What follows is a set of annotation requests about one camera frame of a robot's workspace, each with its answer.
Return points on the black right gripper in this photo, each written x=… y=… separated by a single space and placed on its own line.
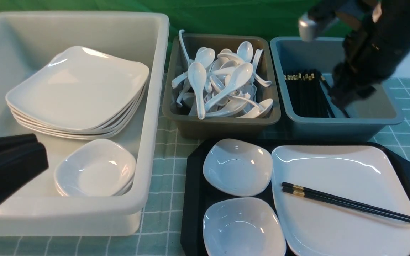
x=345 y=89

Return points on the large white square plate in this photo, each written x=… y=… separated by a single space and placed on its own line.
x=360 y=173

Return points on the black chopstick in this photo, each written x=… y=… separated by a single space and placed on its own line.
x=310 y=191
x=345 y=205

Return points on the white small dish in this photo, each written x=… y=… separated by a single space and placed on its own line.
x=238 y=168
x=242 y=227

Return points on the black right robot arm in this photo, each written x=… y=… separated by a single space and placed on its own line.
x=372 y=53

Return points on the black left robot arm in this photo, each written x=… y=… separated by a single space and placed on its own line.
x=22 y=158

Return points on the blue-grey plastic bin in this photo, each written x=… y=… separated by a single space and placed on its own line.
x=360 y=121

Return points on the bundle of black chopsticks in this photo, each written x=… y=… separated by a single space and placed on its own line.
x=307 y=95

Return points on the green backdrop cloth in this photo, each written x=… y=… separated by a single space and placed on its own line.
x=264 y=18

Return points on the olive-grey plastic bin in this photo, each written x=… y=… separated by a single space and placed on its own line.
x=191 y=126

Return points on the pile of white soup spoons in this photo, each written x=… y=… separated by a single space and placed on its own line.
x=223 y=84

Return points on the black serving tray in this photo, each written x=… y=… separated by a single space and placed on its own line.
x=199 y=195

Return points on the green checkered tablecloth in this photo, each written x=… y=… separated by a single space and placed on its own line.
x=159 y=232

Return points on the stack of small white dishes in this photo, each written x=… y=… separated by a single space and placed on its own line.
x=101 y=168

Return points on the stack of white square plates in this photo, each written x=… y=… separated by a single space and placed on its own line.
x=81 y=94

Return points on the large white plastic tub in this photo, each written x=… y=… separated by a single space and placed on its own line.
x=28 y=41

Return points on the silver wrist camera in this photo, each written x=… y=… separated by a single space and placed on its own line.
x=309 y=29

